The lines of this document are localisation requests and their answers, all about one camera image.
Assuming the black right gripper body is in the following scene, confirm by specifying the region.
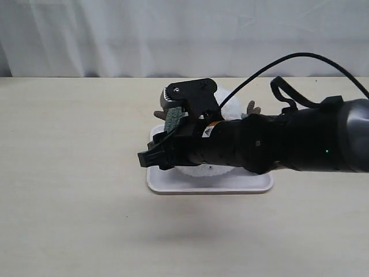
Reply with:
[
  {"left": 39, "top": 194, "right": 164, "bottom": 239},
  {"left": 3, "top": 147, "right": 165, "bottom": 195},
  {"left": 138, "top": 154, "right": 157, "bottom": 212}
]
[{"left": 170, "top": 114, "right": 277, "bottom": 175}]

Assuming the white rectangular plastic tray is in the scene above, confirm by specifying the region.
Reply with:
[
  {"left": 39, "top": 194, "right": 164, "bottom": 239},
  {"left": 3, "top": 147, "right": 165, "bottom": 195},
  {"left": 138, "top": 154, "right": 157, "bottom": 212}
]
[{"left": 146, "top": 124, "right": 274, "bottom": 195}]

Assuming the green fuzzy scarf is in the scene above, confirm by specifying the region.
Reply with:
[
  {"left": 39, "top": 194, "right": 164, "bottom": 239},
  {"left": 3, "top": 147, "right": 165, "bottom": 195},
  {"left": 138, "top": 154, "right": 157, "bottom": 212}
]
[{"left": 164, "top": 106, "right": 254, "bottom": 132}]

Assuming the white plush snowman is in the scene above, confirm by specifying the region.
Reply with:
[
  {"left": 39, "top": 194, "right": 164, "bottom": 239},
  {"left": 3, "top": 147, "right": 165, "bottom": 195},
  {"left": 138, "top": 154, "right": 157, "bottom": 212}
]
[{"left": 153, "top": 86, "right": 261, "bottom": 177}]

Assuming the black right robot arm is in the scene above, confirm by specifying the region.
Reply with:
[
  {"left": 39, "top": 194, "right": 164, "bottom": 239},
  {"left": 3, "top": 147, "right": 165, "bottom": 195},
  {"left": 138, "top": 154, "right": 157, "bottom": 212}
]
[{"left": 138, "top": 99, "right": 368, "bottom": 175}]

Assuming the white backdrop curtain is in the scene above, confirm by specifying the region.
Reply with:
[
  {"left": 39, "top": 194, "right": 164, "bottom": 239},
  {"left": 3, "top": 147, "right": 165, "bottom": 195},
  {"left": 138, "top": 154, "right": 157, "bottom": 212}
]
[{"left": 1, "top": 1, "right": 368, "bottom": 77}]

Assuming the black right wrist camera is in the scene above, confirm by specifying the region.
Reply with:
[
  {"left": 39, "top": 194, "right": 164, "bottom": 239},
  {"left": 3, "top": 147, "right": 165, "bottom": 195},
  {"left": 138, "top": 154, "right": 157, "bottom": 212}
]
[{"left": 160, "top": 78, "right": 221, "bottom": 119}]

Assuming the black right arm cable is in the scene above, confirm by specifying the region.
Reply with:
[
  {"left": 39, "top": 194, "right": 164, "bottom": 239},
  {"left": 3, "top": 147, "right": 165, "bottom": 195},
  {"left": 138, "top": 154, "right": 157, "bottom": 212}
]
[{"left": 216, "top": 52, "right": 369, "bottom": 113}]

